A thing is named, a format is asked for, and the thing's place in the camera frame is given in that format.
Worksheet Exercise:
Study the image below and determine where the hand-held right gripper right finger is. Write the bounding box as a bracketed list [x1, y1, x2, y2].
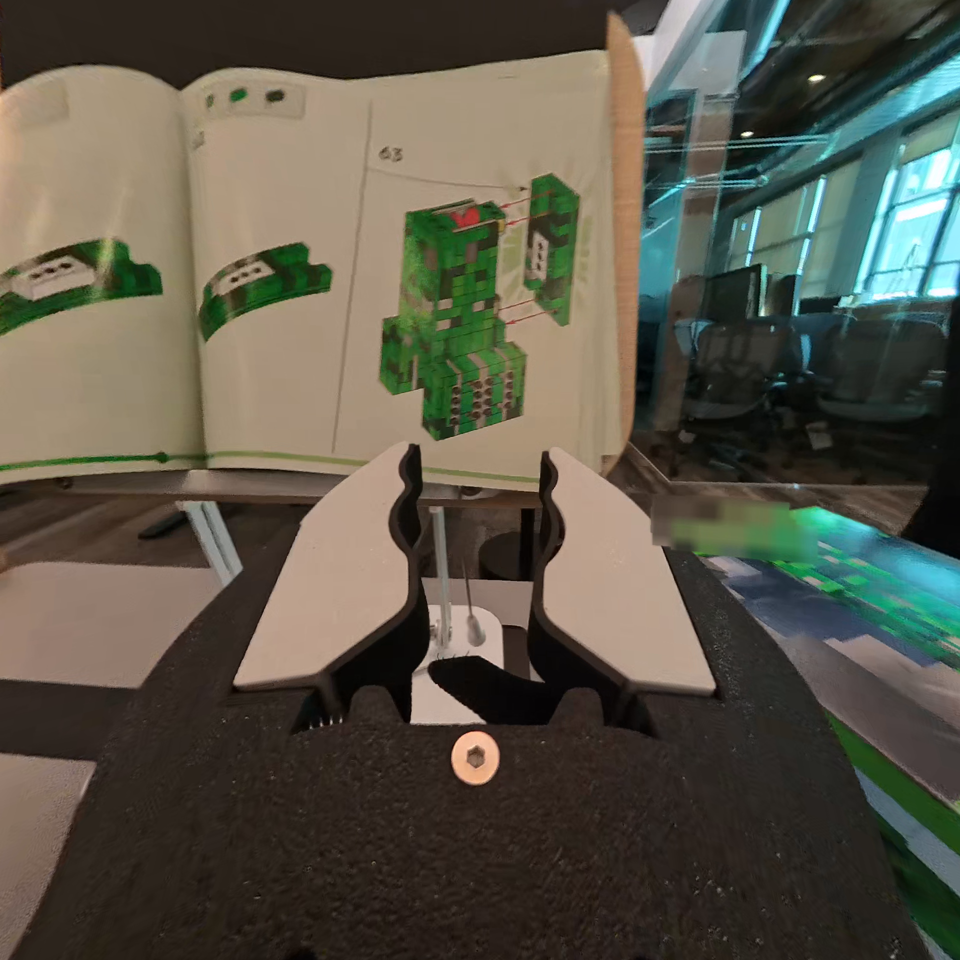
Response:
[528, 447, 720, 725]

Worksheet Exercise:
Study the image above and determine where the open lego instruction booklet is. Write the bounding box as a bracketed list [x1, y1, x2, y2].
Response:
[0, 51, 627, 489]

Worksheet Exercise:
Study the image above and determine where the grey mesh office chair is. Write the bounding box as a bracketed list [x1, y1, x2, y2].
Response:
[816, 315, 948, 438]
[675, 322, 813, 453]

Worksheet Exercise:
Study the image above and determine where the green lego set box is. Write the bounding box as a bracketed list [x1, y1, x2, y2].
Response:
[660, 502, 960, 960]

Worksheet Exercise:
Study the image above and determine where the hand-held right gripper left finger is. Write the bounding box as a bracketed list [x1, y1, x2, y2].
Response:
[232, 441, 432, 725]

